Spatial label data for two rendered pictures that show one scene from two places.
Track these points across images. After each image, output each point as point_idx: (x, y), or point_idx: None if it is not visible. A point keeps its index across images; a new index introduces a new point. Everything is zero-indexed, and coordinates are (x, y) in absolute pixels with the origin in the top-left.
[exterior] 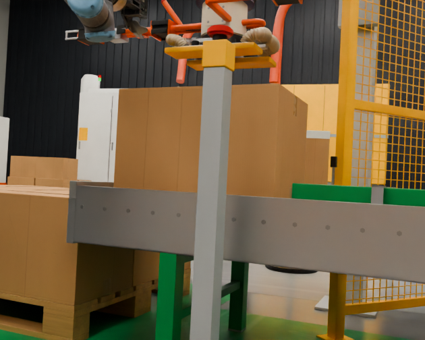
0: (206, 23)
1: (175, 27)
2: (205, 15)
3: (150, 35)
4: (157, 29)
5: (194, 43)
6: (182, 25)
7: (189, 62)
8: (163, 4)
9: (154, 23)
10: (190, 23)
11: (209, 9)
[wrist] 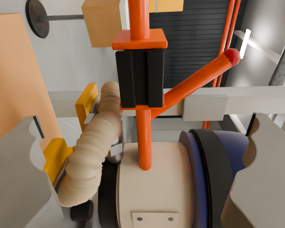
0: (137, 216)
1: (140, 117)
2: (157, 203)
3: (112, 44)
4: (132, 78)
5: (80, 220)
6: (145, 135)
7: (80, 110)
8: (221, 64)
9: (154, 64)
10: (150, 148)
11: (167, 219)
